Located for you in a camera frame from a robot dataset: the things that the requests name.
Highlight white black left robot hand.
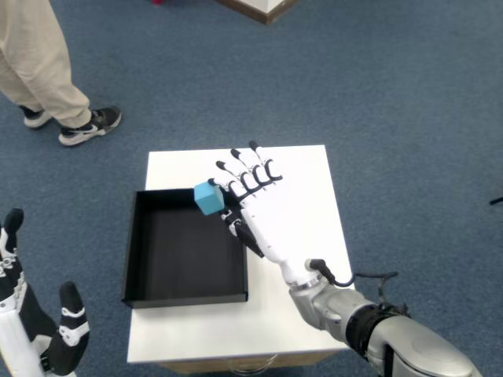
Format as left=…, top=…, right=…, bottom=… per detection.
left=0, top=207, right=90, bottom=377

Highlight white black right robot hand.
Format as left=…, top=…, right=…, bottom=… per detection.
left=207, top=140, right=328, bottom=291

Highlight blue cube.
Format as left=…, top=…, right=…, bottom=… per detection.
left=193, top=181, right=225, bottom=216

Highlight black open box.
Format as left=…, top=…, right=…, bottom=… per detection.
left=121, top=188, right=249, bottom=309

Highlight wooden table base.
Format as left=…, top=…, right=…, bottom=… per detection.
left=156, top=350, right=339, bottom=374

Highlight clear round container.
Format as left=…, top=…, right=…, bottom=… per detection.
left=231, top=353, right=278, bottom=374

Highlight black white sneaker with swoosh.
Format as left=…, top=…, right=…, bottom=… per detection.
left=58, top=105, right=123, bottom=147

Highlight white furniture with wood edge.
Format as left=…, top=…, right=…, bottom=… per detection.
left=215, top=0, right=302, bottom=26

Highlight beige trousers of person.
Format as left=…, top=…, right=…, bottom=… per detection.
left=0, top=0, right=94, bottom=130

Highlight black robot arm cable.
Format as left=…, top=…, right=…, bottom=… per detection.
left=304, top=257, right=410, bottom=319

